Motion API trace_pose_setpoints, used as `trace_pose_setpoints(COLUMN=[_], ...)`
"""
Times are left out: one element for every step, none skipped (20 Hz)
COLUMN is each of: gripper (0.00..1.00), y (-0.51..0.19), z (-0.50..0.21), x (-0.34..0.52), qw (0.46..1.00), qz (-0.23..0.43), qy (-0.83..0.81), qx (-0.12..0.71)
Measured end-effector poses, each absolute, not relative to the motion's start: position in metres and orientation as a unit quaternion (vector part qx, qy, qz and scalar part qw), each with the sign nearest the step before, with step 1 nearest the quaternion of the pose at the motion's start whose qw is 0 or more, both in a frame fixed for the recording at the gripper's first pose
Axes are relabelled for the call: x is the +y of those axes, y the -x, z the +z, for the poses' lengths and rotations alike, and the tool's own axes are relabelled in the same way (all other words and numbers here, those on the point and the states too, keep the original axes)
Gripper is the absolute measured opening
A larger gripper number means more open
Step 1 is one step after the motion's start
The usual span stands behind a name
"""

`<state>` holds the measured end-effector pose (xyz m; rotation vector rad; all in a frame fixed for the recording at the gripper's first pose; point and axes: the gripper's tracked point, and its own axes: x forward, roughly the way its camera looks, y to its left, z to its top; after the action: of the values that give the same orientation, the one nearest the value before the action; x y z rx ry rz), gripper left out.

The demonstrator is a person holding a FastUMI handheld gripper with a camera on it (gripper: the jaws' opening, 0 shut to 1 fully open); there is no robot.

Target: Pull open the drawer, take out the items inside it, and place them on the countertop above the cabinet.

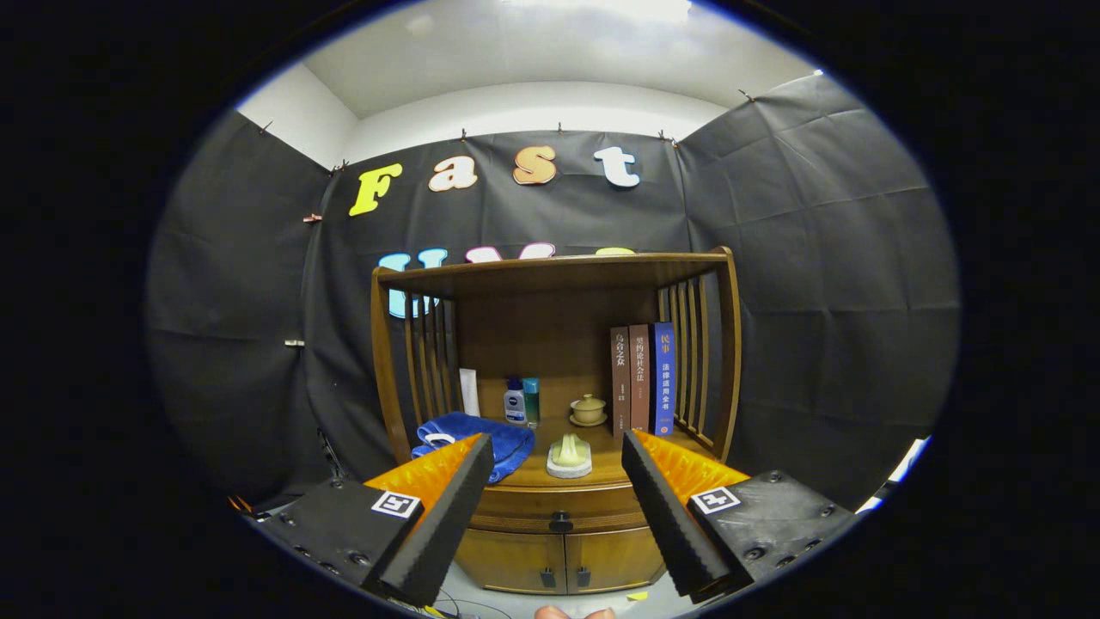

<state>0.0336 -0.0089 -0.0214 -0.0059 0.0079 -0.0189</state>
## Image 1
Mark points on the dark brown book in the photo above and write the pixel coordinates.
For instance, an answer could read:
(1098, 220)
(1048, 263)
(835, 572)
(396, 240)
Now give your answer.
(620, 378)

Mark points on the white tube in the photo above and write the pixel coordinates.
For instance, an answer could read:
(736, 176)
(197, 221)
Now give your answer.
(469, 393)

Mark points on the beige lidded tea cup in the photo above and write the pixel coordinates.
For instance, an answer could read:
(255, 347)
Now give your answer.
(589, 410)

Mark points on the reddish brown book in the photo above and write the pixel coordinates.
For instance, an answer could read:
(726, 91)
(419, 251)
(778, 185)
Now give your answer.
(639, 378)

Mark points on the wooden cabinet door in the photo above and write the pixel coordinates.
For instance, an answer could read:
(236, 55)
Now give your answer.
(511, 559)
(614, 557)

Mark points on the blue book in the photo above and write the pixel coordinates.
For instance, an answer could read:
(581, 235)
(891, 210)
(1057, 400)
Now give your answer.
(662, 378)

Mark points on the black tool with orange tips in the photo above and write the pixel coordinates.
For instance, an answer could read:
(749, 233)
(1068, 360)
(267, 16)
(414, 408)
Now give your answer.
(242, 505)

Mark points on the wooden countertop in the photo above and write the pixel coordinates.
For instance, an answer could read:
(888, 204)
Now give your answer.
(604, 462)

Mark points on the wooden drawer with black knob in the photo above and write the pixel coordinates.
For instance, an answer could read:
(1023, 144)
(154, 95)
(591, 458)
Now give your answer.
(524, 503)

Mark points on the wooden cabinet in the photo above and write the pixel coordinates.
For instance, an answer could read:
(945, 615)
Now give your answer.
(541, 344)

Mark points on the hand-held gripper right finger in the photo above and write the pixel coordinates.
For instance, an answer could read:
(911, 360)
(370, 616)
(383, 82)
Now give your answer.
(669, 520)

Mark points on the teal bottle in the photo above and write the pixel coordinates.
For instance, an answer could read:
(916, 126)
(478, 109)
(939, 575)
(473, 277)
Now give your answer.
(532, 397)

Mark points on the white bottle with blue cap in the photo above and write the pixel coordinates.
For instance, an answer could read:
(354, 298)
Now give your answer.
(515, 404)

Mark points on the white panel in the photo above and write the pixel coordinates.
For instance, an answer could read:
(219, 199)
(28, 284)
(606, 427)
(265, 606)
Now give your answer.
(898, 473)

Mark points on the black backdrop cloth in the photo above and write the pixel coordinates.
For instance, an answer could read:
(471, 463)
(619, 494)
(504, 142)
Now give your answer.
(816, 258)

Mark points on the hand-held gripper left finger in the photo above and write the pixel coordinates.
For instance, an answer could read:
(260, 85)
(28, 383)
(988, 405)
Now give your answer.
(447, 520)

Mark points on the blue folded towel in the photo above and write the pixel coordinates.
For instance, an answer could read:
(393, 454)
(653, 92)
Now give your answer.
(498, 443)

